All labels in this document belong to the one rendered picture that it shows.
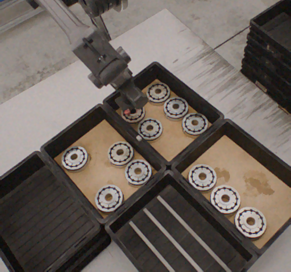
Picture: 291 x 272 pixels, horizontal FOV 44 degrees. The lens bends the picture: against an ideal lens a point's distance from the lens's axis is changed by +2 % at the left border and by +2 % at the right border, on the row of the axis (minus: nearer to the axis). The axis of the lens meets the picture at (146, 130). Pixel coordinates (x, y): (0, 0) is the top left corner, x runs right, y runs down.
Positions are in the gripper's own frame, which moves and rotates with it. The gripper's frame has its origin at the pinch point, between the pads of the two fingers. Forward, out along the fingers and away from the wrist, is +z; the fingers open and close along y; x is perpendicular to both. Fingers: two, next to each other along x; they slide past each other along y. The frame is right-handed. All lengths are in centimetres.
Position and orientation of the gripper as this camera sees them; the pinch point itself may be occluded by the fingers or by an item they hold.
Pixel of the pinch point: (132, 110)
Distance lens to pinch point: 145.3
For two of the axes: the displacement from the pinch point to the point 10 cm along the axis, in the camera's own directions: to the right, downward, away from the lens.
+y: 8.2, -5.4, 2.0
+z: 1.0, 4.8, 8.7
